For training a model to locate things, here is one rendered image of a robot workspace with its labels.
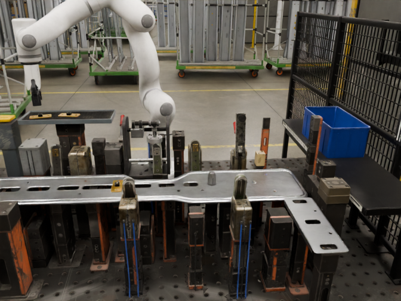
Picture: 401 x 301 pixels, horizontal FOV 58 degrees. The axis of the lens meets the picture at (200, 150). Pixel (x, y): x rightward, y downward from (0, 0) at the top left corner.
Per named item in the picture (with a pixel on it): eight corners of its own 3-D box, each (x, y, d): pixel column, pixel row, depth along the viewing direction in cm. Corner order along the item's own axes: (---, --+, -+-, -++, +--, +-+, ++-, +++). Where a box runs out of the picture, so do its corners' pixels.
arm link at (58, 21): (99, 15, 137) (28, 58, 131) (90, 14, 150) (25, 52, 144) (85, -8, 132) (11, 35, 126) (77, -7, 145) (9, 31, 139)
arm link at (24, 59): (18, 52, 144) (19, 60, 145) (17, 56, 136) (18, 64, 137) (41, 52, 147) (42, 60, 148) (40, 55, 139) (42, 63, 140)
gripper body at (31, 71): (21, 58, 145) (25, 86, 150) (18, 62, 136) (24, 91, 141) (41, 57, 148) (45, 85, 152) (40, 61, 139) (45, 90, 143)
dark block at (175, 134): (173, 225, 160) (172, 135, 143) (173, 216, 166) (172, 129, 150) (185, 224, 160) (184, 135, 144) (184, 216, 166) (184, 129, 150)
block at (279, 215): (262, 294, 123) (268, 224, 112) (255, 271, 133) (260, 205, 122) (289, 292, 124) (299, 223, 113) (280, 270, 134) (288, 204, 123)
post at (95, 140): (100, 227, 158) (90, 141, 142) (102, 220, 163) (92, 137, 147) (112, 226, 158) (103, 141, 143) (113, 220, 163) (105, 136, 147)
